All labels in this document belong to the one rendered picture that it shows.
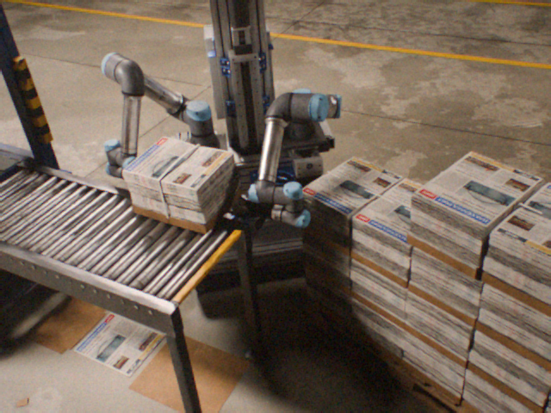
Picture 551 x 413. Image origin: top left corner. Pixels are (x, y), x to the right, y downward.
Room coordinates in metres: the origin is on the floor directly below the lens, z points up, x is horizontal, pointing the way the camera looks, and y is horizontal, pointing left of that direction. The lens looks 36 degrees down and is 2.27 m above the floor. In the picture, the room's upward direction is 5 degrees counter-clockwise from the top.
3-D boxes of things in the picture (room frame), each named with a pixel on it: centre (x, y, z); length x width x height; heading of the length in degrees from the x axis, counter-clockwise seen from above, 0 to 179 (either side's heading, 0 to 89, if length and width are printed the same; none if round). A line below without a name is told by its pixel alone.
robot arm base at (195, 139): (2.53, 0.34, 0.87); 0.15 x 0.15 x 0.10
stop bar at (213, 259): (1.65, 0.28, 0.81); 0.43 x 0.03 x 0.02; 149
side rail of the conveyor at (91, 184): (2.21, 0.70, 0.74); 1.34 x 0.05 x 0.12; 59
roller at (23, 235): (2.10, 1.01, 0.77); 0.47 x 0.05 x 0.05; 149
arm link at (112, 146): (2.35, 0.73, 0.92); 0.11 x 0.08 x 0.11; 40
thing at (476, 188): (1.65, -0.71, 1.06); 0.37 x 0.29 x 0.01; 130
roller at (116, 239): (1.90, 0.67, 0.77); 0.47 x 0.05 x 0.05; 149
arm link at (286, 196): (1.88, -0.05, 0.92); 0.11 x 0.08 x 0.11; 72
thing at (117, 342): (2.02, 0.86, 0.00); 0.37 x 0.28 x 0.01; 59
